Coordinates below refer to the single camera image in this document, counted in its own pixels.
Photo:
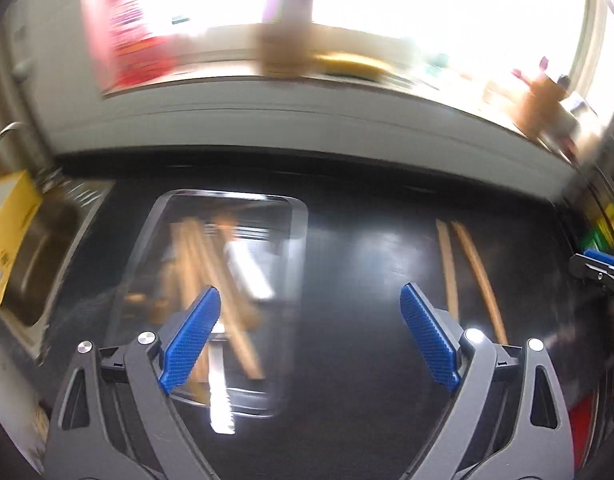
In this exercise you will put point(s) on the yellow cardboard box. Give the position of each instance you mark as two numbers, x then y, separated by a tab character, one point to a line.
9	230

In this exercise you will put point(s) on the clear plastic container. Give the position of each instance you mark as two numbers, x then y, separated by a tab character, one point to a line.
287	260

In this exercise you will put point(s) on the pink dish soap bottle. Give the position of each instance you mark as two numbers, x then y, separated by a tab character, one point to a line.
132	25

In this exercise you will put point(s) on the pile of wooden chopsticks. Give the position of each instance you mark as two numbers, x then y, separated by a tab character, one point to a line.
192	260

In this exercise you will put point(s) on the stainless steel sink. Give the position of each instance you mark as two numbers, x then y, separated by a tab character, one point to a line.
47	250

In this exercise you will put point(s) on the bamboo utensil holder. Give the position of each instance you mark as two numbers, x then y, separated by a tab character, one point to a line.
542	105

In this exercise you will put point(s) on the chrome faucet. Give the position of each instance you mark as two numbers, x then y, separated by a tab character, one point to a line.
7	132

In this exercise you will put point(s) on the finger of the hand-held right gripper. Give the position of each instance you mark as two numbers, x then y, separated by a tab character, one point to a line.
594	256

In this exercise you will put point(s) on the yellow sponge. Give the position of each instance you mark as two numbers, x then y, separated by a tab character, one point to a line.
347	66

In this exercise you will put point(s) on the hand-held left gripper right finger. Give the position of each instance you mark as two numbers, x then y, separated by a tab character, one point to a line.
429	335

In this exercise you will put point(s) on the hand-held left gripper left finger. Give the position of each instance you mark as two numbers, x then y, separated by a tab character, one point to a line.
189	340

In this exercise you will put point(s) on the empty bamboo holder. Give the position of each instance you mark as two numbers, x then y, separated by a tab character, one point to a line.
284	40

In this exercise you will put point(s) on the long bamboo chopstick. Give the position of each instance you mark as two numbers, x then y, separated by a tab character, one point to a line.
447	270
479	280

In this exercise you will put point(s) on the serrated metal knife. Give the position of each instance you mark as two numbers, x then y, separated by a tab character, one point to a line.
221	400

